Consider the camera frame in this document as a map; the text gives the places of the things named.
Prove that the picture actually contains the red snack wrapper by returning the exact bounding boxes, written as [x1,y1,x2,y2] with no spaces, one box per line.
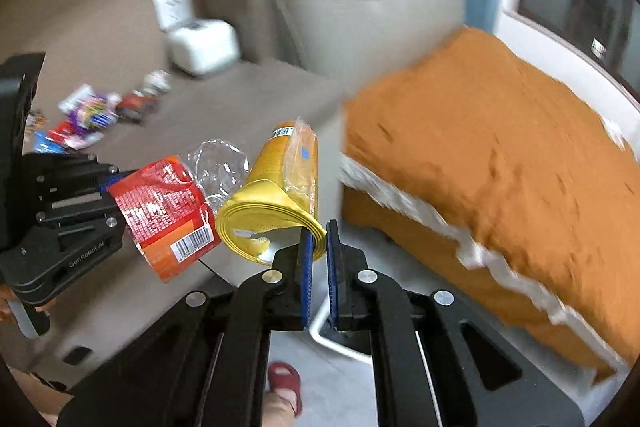
[106,157,222,284]

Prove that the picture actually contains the clear plastic wrapper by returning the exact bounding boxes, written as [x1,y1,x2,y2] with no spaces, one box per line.
[182,138,252,214]

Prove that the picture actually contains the orange blanket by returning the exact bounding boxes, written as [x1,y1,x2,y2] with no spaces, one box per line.
[341,26,632,380]

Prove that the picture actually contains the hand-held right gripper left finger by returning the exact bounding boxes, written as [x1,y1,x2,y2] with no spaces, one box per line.
[57,229,316,427]

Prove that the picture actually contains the red slipper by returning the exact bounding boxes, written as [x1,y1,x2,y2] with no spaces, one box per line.
[267,361,304,417]

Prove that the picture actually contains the white wall socket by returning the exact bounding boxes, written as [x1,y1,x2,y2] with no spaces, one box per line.
[152,0,193,31]

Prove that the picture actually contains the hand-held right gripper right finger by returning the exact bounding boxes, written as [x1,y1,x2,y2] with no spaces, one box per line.
[325,220,586,427]

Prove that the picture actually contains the white round bin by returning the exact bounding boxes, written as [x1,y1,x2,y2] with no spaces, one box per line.
[309,294,373,360]

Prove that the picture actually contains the yellow snack bag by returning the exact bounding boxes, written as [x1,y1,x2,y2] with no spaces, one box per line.
[219,117,328,267]

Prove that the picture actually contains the person's foot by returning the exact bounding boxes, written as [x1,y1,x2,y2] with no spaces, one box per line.
[261,389,297,427]

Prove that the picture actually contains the person's left hand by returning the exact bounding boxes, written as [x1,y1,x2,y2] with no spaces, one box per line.
[0,283,55,325]

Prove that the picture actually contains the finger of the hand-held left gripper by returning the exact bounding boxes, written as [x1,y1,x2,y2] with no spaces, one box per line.
[21,151,138,208]
[0,202,128,305]

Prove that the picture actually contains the white small appliance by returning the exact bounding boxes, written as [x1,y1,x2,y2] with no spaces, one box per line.
[167,20,241,76]

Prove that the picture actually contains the pile of colourful snack packets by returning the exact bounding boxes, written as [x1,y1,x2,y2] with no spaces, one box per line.
[25,71,172,156]

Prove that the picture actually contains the person's leg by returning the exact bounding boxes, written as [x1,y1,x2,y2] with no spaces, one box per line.
[7,364,77,414]

